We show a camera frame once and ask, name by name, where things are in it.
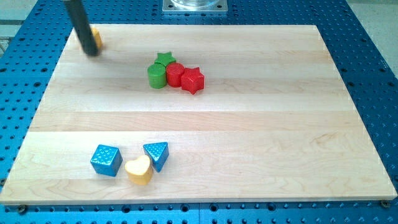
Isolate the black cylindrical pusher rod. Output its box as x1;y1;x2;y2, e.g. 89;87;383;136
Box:
63;0;100;56

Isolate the green star block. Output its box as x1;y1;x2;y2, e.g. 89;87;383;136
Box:
154;52;177;67

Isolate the light wooden board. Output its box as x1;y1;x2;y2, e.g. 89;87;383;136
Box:
1;24;397;205

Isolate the red star block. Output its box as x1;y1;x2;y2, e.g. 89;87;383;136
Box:
181;67;205;95

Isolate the left board clamp screw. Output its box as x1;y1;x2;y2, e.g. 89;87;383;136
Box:
16;205;29;215

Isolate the board clamp screw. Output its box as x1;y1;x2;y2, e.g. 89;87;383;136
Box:
16;205;29;215
379;200;391;208

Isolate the right board clamp screw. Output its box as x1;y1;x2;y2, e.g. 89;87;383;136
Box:
379;200;391;208

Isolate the yellow block behind rod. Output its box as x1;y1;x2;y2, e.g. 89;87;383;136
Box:
91;27;103;50

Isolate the green cylinder block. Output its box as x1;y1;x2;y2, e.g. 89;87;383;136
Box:
147;63;167;89

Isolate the red cylinder block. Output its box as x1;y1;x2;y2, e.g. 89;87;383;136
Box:
166;62;185;87

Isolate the blue cube block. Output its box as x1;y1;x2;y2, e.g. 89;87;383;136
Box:
90;144;123;177

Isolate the blue triangle block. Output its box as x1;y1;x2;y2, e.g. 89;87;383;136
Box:
143;142;169;172

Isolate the yellow heart block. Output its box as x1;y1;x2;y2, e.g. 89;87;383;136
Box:
124;155;153;185

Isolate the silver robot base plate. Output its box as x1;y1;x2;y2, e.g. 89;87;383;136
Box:
162;0;228;12

